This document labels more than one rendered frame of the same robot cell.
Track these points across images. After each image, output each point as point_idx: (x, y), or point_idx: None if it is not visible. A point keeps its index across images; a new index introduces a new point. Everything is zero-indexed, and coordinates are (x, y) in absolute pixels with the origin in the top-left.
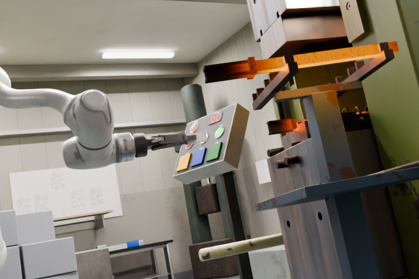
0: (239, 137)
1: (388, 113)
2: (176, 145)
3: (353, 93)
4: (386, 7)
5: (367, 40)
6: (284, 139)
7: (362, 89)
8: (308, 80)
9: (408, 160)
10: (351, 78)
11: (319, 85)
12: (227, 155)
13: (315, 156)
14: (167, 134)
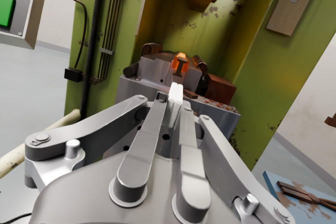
0: (41, 1)
1: (252, 98)
2: (133, 127)
3: (154, 16)
4: (319, 36)
5: (279, 39)
6: (147, 62)
7: (156, 15)
8: None
9: (245, 131)
10: None
11: None
12: (29, 29)
13: (229, 130)
14: (247, 168)
